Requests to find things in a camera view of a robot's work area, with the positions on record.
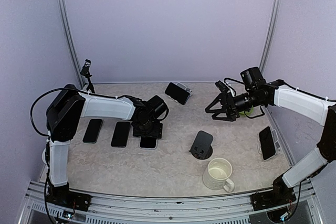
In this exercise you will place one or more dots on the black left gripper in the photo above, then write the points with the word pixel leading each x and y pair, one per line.
pixel 156 132

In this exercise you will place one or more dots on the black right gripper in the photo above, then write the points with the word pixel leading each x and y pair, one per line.
pixel 228 98

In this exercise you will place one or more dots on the purple-cased phone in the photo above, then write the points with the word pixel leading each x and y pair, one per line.
pixel 148 143

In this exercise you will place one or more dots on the black phone dark case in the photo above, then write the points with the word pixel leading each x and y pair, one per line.
pixel 121 134

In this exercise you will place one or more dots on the silver folding phone stand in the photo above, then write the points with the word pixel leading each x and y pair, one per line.
pixel 184 87

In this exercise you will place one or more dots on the blue phone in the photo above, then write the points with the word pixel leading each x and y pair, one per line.
pixel 177 93

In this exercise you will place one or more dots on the round dark wooden stand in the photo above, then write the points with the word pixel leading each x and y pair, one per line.
pixel 202 146

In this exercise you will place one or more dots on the teal-cased phone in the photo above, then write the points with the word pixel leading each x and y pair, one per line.
pixel 92 131

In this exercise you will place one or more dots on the clear acrylic phone stand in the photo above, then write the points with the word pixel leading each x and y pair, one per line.
pixel 275 139

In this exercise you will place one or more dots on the black pole phone stand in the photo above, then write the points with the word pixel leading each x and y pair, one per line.
pixel 86 73

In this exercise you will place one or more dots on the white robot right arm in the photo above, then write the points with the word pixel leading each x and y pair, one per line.
pixel 306 122

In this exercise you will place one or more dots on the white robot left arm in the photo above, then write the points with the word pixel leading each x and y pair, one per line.
pixel 72 105

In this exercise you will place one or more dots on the green plate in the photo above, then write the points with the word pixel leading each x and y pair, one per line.
pixel 247 112

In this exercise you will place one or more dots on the cream ceramic mug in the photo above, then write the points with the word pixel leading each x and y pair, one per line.
pixel 217 175

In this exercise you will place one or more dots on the white bowl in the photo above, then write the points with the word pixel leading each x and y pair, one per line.
pixel 45 157

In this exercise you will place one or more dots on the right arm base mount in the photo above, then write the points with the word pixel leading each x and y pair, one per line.
pixel 269 199

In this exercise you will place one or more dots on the aluminium front rail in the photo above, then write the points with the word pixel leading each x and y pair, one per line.
pixel 226 208

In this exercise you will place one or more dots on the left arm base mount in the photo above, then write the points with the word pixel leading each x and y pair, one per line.
pixel 70 199

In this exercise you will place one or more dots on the right aluminium corner post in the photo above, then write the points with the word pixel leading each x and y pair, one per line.
pixel 270 34

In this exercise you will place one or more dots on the aluminium corner post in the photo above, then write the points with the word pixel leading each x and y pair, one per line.
pixel 69 40
pixel 270 34

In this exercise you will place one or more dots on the left aluminium corner post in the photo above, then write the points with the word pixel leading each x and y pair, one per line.
pixel 69 40

